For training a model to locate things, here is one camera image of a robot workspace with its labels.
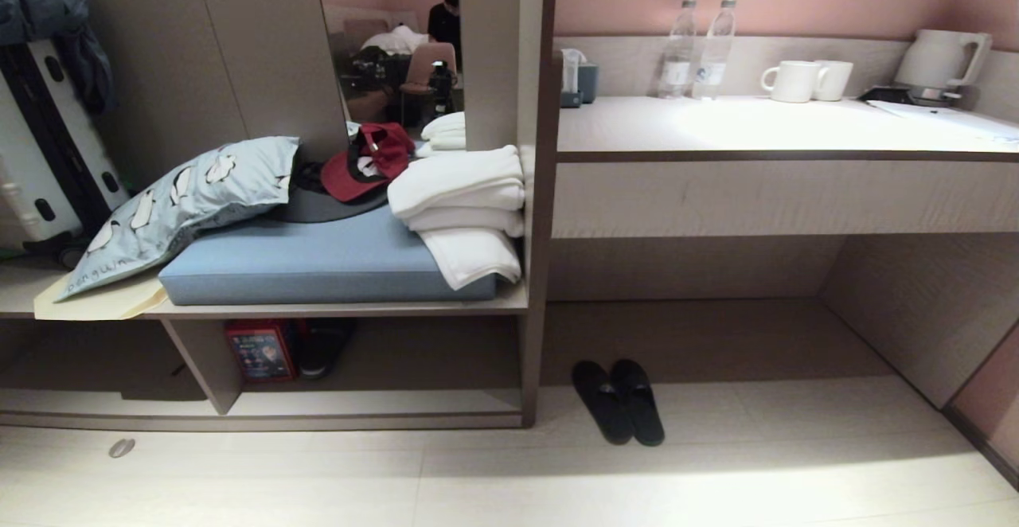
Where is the black kettle tray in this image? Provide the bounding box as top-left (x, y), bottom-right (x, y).
top-left (857, 85), bottom-right (966, 109)

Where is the black slipper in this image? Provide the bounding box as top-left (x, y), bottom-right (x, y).
top-left (610, 359), bottom-right (666, 447)
top-left (572, 361), bottom-right (635, 446)

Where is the black shoe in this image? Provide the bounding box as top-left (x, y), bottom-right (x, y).
top-left (298, 319), bottom-right (357, 381)

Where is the clear water bottle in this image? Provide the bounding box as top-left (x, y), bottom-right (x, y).
top-left (693, 0), bottom-right (737, 101)
top-left (658, 0), bottom-right (699, 100)

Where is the white ceramic mug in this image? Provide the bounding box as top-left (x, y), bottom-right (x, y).
top-left (760, 61), bottom-right (829, 104)
top-left (814, 60), bottom-right (854, 102)

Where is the folded white towel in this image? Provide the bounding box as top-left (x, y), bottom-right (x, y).
top-left (387, 145), bottom-right (526, 291)

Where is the white hard suitcase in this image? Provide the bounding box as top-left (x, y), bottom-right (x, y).
top-left (0, 38), bottom-right (131, 260)

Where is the red box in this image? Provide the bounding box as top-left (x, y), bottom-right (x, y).
top-left (224, 320), bottom-right (301, 385)

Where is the dark grey round cushion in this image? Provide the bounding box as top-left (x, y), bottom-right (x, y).
top-left (271, 162), bottom-right (391, 224)

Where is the red baseball cap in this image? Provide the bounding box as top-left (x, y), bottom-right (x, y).
top-left (320, 122), bottom-right (416, 203)

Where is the white electric kettle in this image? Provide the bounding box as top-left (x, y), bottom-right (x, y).
top-left (894, 29), bottom-right (993, 103)

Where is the blue seat cushion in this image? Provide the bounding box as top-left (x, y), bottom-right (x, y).
top-left (158, 207), bottom-right (499, 306)

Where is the wooden desk counter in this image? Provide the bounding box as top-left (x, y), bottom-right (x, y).
top-left (541, 36), bottom-right (1019, 410)

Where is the grey tissue box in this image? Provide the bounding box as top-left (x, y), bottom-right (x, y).
top-left (560, 49), bottom-right (588, 108)

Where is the beige paper envelope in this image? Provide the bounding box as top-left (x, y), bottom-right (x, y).
top-left (33, 271), bottom-right (170, 322)

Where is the wall mirror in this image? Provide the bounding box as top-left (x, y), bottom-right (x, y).
top-left (312, 0), bottom-right (467, 152)

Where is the penguin print pillow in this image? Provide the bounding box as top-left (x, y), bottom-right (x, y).
top-left (57, 136), bottom-right (301, 303)

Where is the dark grey jacket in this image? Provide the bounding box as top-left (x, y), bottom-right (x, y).
top-left (0, 0), bottom-right (115, 117)

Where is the wooden shelf bench unit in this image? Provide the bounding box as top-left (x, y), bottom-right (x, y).
top-left (0, 0), bottom-right (560, 432)

